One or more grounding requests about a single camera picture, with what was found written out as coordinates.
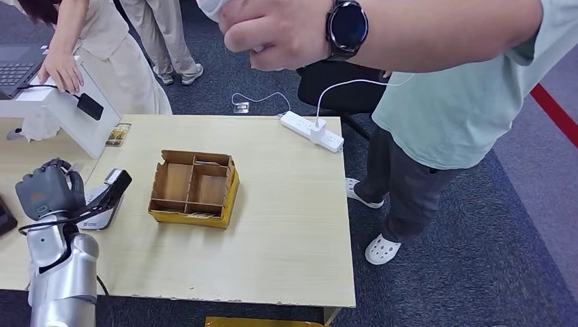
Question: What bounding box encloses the colourful picture card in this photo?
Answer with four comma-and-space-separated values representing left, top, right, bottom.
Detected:
104, 123, 133, 148

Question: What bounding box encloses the white charger cable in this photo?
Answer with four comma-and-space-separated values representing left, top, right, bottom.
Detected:
314, 74, 415, 122

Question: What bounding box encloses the dark laptop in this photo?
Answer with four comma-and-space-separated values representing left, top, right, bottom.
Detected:
0, 44, 50, 100

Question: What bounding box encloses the white handheld device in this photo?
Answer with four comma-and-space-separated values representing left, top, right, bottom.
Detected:
196, 0, 233, 22

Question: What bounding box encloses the person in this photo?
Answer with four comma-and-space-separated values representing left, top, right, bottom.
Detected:
219, 0, 578, 266
119, 0, 205, 87
6, 0, 172, 143

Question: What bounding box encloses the white charger plug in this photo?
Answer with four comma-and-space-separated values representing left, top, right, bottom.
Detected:
309, 118, 327, 145

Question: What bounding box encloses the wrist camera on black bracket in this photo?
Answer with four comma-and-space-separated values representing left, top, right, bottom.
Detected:
67, 168, 133, 224

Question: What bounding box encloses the black power adapter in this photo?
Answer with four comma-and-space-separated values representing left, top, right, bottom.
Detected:
76, 92, 105, 122

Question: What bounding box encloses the white perforated clog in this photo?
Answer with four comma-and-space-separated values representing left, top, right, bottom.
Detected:
345, 177, 384, 209
365, 233, 403, 266

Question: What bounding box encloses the grey white card reader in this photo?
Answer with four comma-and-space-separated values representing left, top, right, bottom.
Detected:
76, 183, 125, 232

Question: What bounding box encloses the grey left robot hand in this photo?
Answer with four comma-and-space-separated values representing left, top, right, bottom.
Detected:
14, 157, 87, 222

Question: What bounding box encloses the white desk riser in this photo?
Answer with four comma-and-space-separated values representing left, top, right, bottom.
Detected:
0, 56, 122, 159

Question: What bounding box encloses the red floor tape line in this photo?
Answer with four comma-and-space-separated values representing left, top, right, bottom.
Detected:
529, 83, 578, 150

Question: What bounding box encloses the black adapter cable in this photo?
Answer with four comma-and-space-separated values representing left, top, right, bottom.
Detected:
18, 83, 82, 98

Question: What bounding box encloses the black office chair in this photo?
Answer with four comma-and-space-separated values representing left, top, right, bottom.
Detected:
296, 61, 389, 141

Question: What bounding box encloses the wooden compartment box yellow base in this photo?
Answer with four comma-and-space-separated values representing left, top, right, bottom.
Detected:
147, 149, 240, 230

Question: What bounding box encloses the black flat device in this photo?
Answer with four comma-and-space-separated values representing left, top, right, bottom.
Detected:
0, 195, 18, 236

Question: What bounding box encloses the black round smartwatch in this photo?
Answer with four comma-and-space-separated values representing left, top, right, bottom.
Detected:
324, 0, 370, 62

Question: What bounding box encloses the person's left hand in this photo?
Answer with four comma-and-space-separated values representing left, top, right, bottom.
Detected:
219, 0, 337, 72

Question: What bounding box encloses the white floor cable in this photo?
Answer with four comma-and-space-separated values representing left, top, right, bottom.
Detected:
231, 91, 291, 117

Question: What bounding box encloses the white power strip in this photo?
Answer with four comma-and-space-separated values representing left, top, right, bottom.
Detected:
279, 110, 345, 153

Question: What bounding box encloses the light wooden table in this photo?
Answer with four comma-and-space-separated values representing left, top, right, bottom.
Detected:
0, 118, 100, 292
27, 114, 356, 327

